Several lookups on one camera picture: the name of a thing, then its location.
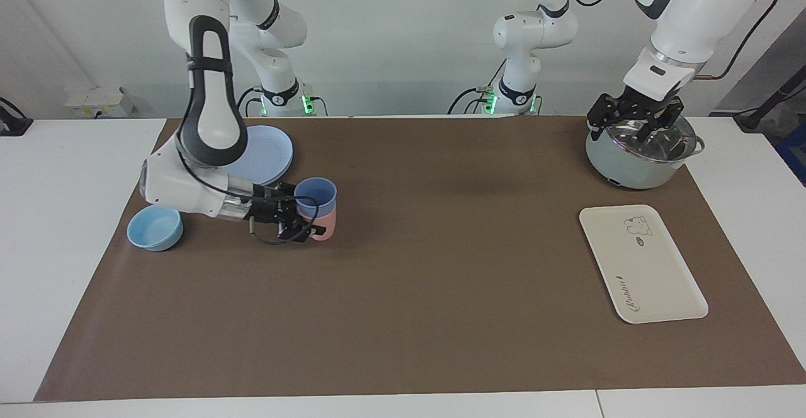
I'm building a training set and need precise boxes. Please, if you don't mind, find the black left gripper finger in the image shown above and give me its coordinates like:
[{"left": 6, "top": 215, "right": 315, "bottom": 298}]
[
  {"left": 587, "top": 94, "right": 621, "bottom": 142},
  {"left": 637, "top": 97, "right": 685, "bottom": 144}
]

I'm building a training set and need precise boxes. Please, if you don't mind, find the pink plastic cup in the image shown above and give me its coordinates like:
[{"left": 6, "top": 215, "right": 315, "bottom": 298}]
[{"left": 296, "top": 201, "right": 337, "bottom": 241}]

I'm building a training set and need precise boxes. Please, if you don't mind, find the blue plastic cup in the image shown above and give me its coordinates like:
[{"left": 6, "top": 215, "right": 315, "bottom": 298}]
[{"left": 294, "top": 178, "right": 338, "bottom": 218}]

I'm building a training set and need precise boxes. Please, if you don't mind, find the cream rabbit print tray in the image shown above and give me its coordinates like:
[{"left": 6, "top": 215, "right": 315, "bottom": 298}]
[{"left": 579, "top": 205, "right": 709, "bottom": 324}]

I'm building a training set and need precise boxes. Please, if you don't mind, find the glass pot lid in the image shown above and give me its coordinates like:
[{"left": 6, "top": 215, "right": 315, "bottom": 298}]
[{"left": 592, "top": 119, "right": 700, "bottom": 162}]

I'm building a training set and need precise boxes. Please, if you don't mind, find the pale blue round plate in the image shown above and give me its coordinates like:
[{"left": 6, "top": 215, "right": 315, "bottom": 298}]
[{"left": 236, "top": 125, "right": 294, "bottom": 186}]

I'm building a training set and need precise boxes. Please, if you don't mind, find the pale green cooking pot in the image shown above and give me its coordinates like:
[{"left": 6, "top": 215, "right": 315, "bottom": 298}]
[{"left": 585, "top": 116, "right": 706, "bottom": 190}]

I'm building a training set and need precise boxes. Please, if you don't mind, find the light blue bowl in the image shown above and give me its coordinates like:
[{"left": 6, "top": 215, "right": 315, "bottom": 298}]
[{"left": 127, "top": 207, "right": 184, "bottom": 252}]

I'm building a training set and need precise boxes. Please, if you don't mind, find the brown table mat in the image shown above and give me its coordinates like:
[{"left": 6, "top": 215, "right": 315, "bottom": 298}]
[{"left": 35, "top": 116, "right": 806, "bottom": 402}]

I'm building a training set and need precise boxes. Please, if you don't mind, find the blue crate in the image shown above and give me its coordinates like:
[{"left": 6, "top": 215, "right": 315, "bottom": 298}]
[{"left": 776, "top": 122, "right": 806, "bottom": 186}]

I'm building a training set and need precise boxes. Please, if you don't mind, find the white power strip box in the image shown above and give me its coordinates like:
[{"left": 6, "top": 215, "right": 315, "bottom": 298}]
[{"left": 65, "top": 86, "right": 136, "bottom": 118}]

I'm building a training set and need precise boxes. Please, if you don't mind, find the black desk device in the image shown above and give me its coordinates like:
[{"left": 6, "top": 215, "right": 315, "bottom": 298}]
[{"left": 0, "top": 97, "right": 33, "bottom": 137}]

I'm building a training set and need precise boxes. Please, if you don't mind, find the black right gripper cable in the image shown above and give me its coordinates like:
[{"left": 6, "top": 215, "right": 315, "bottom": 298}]
[{"left": 179, "top": 154, "right": 309, "bottom": 246}]

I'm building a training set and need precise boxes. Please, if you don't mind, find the black right base cable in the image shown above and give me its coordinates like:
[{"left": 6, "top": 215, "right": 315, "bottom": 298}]
[{"left": 234, "top": 86, "right": 265, "bottom": 118}]

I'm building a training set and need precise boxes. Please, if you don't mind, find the black base cable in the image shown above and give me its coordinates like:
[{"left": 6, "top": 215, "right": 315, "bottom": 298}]
[
  {"left": 447, "top": 88, "right": 504, "bottom": 115},
  {"left": 234, "top": 86, "right": 265, "bottom": 118}
]

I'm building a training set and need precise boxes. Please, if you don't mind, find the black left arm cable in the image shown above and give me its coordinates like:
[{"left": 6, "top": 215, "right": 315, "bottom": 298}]
[{"left": 564, "top": 0, "right": 781, "bottom": 81}]

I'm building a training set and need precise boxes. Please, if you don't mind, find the black left base cable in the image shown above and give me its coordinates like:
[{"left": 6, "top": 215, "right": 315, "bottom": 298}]
[{"left": 447, "top": 88, "right": 504, "bottom": 115}]

